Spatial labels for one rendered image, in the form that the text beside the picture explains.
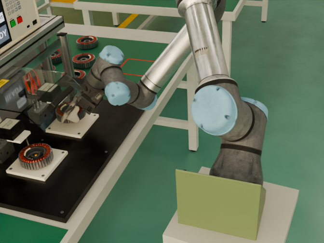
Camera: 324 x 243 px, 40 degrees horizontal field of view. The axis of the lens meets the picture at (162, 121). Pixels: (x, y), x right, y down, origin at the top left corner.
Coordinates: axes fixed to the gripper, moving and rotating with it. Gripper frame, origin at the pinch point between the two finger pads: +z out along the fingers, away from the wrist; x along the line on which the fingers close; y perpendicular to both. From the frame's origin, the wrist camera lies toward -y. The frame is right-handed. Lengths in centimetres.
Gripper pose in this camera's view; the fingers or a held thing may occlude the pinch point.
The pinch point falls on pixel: (69, 112)
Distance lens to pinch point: 169.5
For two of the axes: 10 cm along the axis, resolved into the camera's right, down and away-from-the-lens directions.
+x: 3.4, -5.4, 7.7
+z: -5.1, 5.8, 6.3
